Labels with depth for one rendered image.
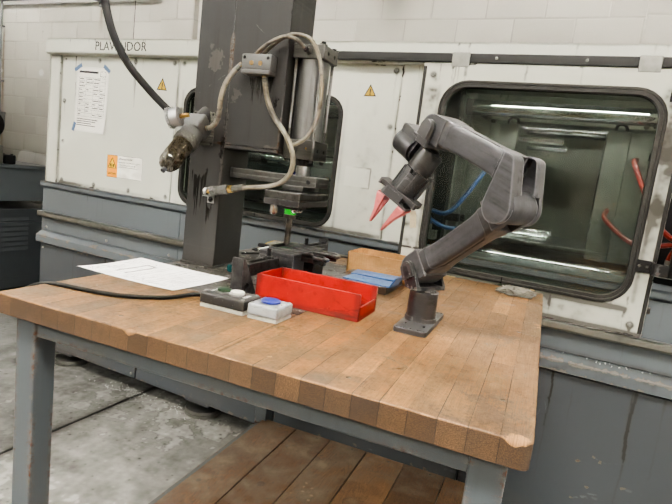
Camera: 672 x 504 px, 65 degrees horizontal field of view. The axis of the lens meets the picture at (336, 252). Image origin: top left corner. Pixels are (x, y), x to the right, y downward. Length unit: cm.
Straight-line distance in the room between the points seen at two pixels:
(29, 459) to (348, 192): 134
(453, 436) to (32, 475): 88
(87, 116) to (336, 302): 207
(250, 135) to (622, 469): 154
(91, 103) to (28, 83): 416
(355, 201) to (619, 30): 256
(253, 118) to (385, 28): 309
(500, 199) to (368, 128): 112
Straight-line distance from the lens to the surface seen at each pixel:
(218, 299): 109
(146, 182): 264
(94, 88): 292
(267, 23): 145
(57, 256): 309
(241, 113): 145
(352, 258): 161
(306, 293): 114
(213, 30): 154
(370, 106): 203
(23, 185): 447
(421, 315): 114
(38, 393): 124
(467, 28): 424
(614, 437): 198
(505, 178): 97
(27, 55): 712
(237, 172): 147
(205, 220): 150
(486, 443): 75
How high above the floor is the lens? 121
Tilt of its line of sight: 9 degrees down
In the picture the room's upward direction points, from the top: 7 degrees clockwise
